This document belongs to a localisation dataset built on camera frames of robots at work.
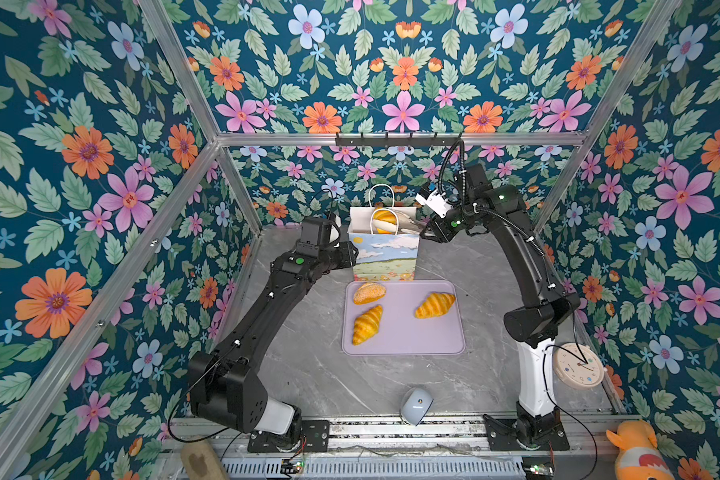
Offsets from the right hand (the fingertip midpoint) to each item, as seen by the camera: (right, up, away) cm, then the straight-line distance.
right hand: (429, 225), depth 80 cm
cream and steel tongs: (-5, +1, +4) cm, 7 cm away
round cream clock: (+42, -39, +2) cm, 58 cm away
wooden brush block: (-55, -56, -12) cm, 79 cm away
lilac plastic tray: (-7, -32, +11) cm, 35 cm away
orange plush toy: (+44, -53, -15) cm, 70 cm away
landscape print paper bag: (-12, -3, +4) cm, 13 cm away
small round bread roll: (-12, +3, +5) cm, 14 cm away
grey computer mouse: (-5, -44, -9) cm, 46 cm away
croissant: (-18, -29, +8) cm, 35 cm away
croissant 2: (+4, -24, +13) cm, 28 cm away
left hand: (-19, -5, -2) cm, 20 cm away
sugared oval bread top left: (-17, -21, +16) cm, 31 cm away
